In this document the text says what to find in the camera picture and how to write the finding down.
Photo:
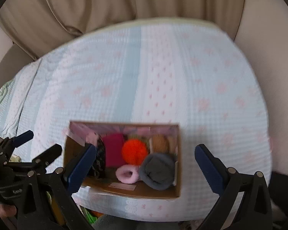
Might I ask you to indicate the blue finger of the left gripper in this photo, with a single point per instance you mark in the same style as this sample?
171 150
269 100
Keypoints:
8 145
39 163

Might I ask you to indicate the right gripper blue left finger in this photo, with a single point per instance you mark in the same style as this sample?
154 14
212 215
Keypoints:
65 181

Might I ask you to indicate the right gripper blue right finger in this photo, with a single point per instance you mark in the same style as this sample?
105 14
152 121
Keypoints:
254 211

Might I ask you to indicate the grey sock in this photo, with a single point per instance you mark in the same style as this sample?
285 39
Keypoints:
158 171

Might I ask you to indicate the black white patterned cloth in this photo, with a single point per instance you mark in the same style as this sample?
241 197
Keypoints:
99 164

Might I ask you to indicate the brown white fuzzy slipper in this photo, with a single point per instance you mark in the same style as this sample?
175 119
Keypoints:
163 144

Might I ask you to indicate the magenta soft pouch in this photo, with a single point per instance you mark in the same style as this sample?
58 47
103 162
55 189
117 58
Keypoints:
113 150

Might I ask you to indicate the pink fluffy sock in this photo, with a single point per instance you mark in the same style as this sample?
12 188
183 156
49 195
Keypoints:
128 174

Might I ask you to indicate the person's left hand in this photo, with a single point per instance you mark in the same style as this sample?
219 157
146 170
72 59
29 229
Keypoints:
7 211

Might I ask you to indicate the cardboard box with pink lining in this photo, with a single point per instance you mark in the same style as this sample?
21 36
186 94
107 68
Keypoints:
81 133

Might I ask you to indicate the blue checkered bed sheet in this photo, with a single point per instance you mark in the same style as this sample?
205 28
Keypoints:
153 71

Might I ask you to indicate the beige curtain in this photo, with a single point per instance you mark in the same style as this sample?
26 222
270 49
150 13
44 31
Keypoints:
38 26

